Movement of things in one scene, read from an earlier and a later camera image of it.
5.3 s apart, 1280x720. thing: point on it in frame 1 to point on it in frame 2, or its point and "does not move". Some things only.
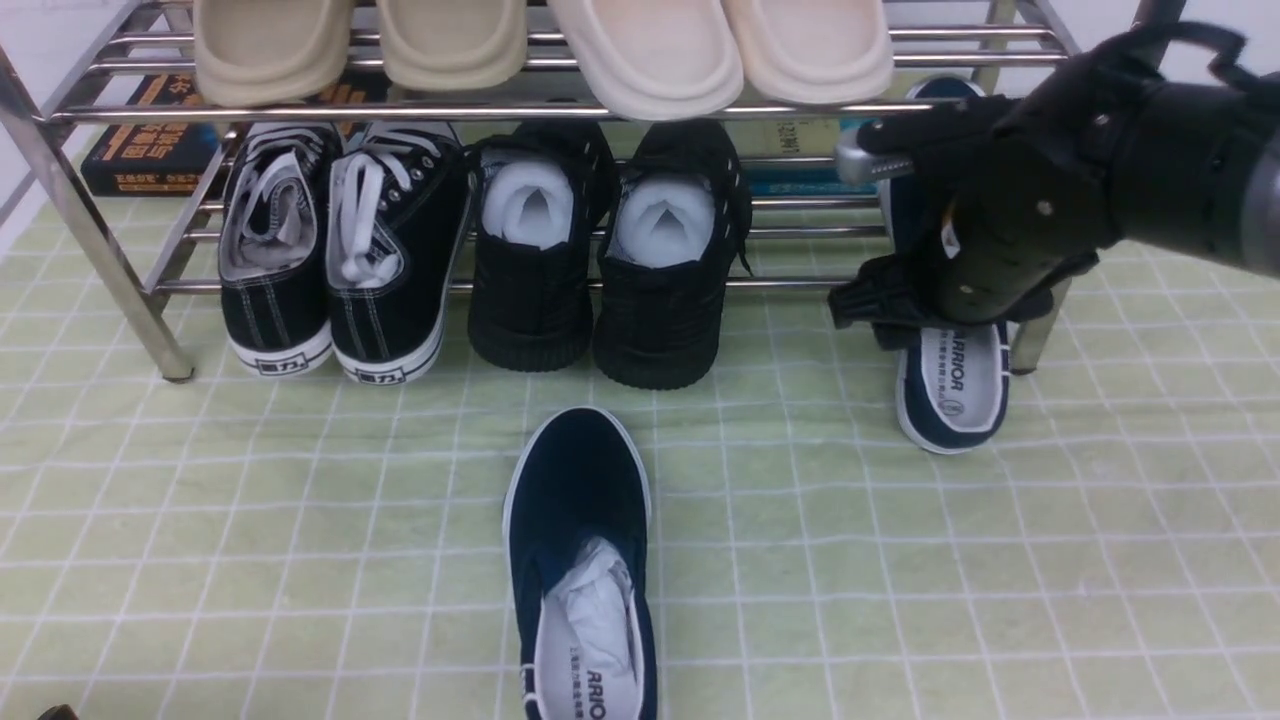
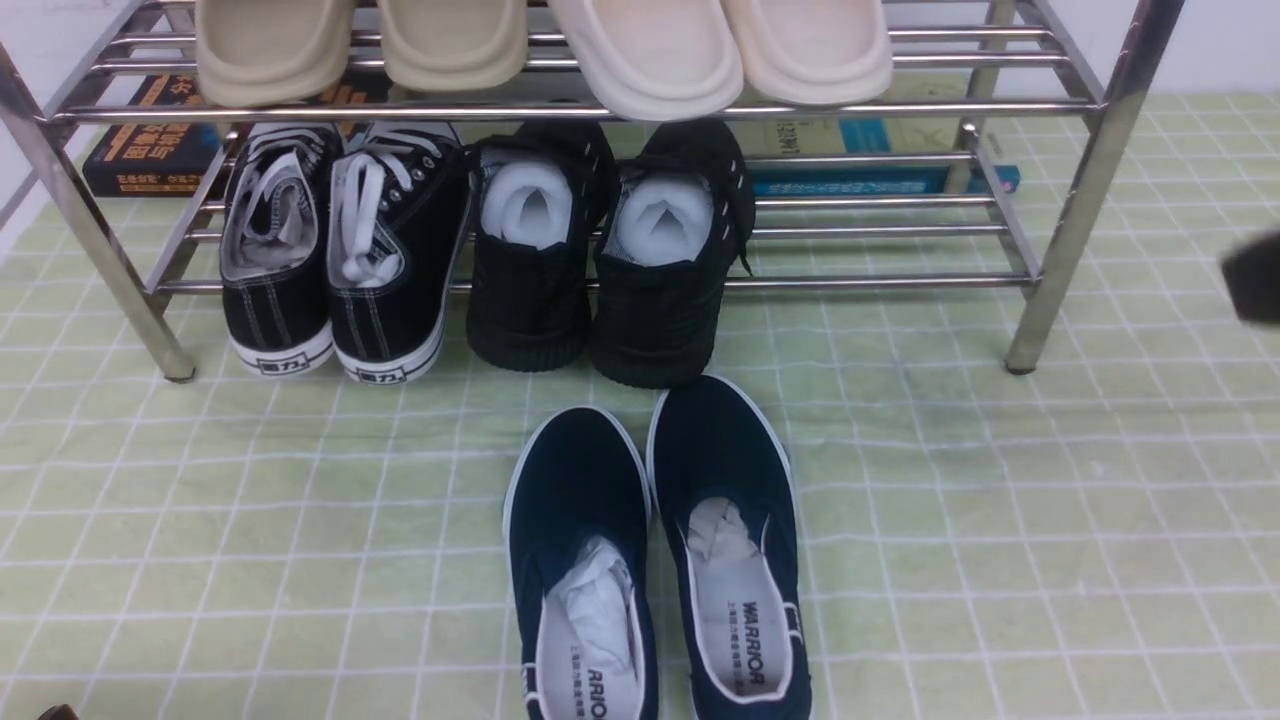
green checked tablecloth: [246, 545] does not move
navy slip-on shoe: [950, 389] to [728, 498]
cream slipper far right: [814, 52] does not move
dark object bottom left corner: [59, 712] does not move
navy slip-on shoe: [576, 525] does not move
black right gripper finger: [890, 294] to [1252, 276]
